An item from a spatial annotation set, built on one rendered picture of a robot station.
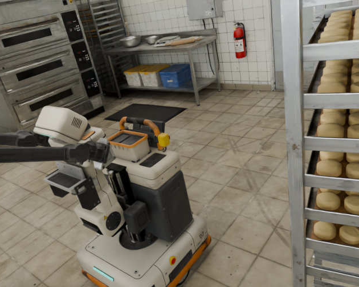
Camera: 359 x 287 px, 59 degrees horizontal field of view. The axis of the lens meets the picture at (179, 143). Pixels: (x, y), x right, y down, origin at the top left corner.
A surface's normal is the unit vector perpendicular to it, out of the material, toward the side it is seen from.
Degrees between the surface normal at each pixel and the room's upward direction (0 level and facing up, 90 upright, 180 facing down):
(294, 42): 90
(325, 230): 0
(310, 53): 90
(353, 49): 90
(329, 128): 0
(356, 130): 0
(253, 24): 90
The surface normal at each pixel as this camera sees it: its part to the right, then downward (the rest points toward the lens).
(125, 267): -0.19, -0.88
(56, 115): -0.55, -0.33
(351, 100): -0.44, 0.47
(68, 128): 0.77, 0.15
